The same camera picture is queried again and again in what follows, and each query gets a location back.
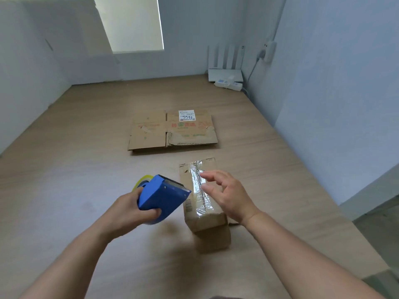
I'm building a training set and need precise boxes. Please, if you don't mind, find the person's left forearm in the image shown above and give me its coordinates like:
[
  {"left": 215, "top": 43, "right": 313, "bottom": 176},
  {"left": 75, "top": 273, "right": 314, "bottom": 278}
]
[{"left": 20, "top": 227, "right": 114, "bottom": 299}]

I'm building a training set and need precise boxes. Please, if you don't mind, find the person's left hand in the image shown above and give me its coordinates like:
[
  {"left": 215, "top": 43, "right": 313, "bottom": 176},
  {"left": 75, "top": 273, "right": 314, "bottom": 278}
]
[{"left": 107, "top": 186, "right": 163, "bottom": 242}]

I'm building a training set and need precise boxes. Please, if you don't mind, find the white power strip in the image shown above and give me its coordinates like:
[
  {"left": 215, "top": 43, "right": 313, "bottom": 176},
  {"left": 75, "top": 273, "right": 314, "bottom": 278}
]
[{"left": 214, "top": 76, "right": 244, "bottom": 92}]

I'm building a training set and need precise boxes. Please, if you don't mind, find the large torn cardboard box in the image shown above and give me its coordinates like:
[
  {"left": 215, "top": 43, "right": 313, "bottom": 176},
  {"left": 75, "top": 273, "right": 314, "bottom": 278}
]
[{"left": 127, "top": 109, "right": 219, "bottom": 152}]

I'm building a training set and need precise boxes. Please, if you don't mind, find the barcode-printed cardboard box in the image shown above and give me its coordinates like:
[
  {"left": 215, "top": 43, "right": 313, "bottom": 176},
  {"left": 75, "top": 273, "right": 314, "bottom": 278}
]
[{"left": 178, "top": 157, "right": 239, "bottom": 255}]

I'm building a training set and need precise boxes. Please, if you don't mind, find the person's right hand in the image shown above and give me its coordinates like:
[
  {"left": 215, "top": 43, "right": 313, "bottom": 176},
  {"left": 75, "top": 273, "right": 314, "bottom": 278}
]
[{"left": 199, "top": 169, "right": 263, "bottom": 228}]

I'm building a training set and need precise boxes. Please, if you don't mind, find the bright window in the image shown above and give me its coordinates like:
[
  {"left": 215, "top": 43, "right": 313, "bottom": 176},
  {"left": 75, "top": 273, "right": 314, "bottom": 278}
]
[{"left": 93, "top": 0, "right": 165, "bottom": 54}]

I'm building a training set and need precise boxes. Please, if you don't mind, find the person's right forearm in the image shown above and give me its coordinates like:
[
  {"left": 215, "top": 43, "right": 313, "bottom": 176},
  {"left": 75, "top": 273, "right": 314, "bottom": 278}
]
[{"left": 244, "top": 211, "right": 388, "bottom": 299}]

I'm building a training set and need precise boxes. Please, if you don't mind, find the grey power cable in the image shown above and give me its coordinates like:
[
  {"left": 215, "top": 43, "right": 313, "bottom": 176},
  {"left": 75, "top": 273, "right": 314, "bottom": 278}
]
[{"left": 243, "top": 51, "right": 267, "bottom": 99}]

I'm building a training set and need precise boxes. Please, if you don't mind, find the white router with antennas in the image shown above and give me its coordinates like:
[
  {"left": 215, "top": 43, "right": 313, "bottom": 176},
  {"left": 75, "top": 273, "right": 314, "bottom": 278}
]
[{"left": 207, "top": 44, "right": 246, "bottom": 83}]

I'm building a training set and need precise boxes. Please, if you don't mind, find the white foam partition board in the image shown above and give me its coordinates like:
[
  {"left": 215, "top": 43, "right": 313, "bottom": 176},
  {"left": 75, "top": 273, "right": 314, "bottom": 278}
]
[{"left": 0, "top": 0, "right": 73, "bottom": 154}]

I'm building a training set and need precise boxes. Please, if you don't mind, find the clear yellowish tape roll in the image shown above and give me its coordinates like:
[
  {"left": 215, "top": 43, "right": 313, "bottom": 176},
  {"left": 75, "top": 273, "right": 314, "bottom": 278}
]
[{"left": 132, "top": 174, "right": 155, "bottom": 192}]

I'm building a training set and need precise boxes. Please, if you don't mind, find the blue tape dispenser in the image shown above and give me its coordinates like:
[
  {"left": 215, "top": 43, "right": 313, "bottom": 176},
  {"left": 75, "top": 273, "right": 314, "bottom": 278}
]
[{"left": 137, "top": 174, "right": 192, "bottom": 225}]

